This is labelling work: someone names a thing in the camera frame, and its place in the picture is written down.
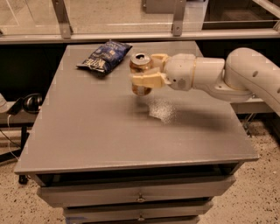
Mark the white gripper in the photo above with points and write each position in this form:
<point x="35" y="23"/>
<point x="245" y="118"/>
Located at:
<point x="180" y="71"/>

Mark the orange soda can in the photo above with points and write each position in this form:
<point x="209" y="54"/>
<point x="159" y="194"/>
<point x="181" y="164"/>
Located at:
<point x="140" y="62"/>

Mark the blue chip bag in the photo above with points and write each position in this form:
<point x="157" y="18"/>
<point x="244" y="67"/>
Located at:
<point x="106" y="57"/>

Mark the metal railing frame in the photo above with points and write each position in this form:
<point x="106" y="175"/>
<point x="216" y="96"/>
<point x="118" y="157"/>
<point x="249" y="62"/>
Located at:
<point x="77" y="21"/>

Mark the grey drawer cabinet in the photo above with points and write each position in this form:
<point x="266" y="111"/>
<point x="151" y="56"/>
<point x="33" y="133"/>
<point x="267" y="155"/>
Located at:
<point x="96" y="131"/>

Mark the grey drawer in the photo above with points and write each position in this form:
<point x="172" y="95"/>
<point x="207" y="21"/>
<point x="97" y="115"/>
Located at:
<point x="135" y="191"/>
<point x="139" y="213"/>

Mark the black headphones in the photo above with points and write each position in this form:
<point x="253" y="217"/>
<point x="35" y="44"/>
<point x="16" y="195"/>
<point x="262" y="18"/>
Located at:
<point x="30" y="104"/>

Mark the top grey drawer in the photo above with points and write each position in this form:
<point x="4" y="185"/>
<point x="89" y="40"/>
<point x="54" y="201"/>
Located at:
<point x="135" y="191"/>

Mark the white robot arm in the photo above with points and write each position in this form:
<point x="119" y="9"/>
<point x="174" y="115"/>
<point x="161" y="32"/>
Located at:
<point x="245" y="72"/>

